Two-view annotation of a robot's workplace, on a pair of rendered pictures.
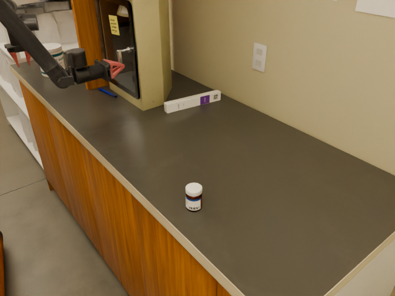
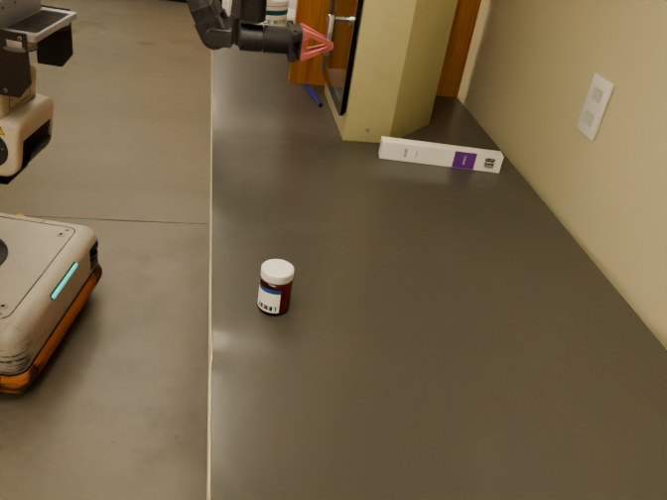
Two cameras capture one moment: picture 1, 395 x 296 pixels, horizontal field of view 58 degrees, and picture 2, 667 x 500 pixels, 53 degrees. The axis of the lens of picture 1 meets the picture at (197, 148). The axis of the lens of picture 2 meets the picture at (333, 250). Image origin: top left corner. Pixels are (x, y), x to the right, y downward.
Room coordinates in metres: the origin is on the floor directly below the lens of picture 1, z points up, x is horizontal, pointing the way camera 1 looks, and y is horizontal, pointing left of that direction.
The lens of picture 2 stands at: (0.10, -0.39, 1.55)
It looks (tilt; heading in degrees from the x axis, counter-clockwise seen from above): 32 degrees down; 25
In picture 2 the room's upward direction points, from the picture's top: 9 degrees clockwise
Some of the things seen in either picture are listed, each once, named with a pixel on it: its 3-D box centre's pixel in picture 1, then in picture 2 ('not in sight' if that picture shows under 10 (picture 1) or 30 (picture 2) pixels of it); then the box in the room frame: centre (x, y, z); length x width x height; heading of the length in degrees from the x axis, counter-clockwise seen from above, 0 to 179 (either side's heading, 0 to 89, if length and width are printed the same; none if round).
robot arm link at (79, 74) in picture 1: (81, 73); (251, 35); (1.31, 0.44, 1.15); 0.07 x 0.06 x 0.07; 128
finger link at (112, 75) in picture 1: (112, 67); (312, 42); (1.39, 0.34, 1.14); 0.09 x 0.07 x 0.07; 128
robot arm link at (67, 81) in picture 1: (70, 66); (237, 16); (1.30, 0.48, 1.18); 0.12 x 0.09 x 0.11; 117
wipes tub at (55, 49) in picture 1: (51, 59); (265, 20); (1.88, 0.79, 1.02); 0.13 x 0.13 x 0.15
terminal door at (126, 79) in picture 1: (117, 46); (343, 12); (1.53, 0.34, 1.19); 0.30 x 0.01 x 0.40; 38
